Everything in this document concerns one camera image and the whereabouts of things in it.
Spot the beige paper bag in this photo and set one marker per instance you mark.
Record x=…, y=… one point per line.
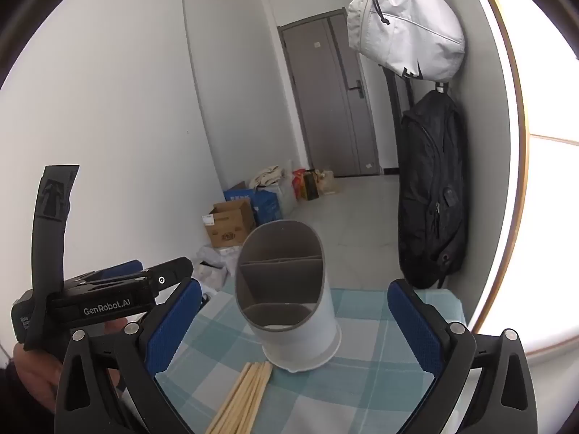
x=326, y=184

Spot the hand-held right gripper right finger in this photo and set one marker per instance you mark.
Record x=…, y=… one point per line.
x=416, y=325

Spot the brown cardboard box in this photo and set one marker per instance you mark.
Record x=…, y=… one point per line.
x=228, y=230

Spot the white parcel pouch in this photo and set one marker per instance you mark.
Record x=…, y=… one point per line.
x=212, y=273

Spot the white sling bag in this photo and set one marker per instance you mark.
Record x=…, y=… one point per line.
x=407, y=31

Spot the black backpack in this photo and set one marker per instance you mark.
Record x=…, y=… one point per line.
x=429, y=190

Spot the white translucent bag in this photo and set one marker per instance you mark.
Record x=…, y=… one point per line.
x=285, y=196

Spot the grey door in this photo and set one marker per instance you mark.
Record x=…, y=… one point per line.
x=325, y=99

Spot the red and yellow bag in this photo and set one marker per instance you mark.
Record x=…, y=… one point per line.
x=307, y=187

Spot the teal checked tablecloth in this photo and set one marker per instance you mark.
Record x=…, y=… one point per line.
x=353, y=393

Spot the blue cardboard box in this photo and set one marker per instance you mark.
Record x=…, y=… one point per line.
x=267, y=205

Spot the beige cloth bag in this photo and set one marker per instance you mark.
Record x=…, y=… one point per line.
x=271, y=174

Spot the pile of chopsticks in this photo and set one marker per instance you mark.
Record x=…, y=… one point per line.
x=244, y=398

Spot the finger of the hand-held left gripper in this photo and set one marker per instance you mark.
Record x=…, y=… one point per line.
x=172, y=271
x=129, y=266

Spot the grey and white utensil holder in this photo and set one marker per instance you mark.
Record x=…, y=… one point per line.
x=312, y=334

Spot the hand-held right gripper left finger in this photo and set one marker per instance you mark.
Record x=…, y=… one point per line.
x=174, y=325

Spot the grey plastic parcel bag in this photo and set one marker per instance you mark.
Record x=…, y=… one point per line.
x=224, y=252

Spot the person's left hand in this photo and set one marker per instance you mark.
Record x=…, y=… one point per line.
x=38, y=375

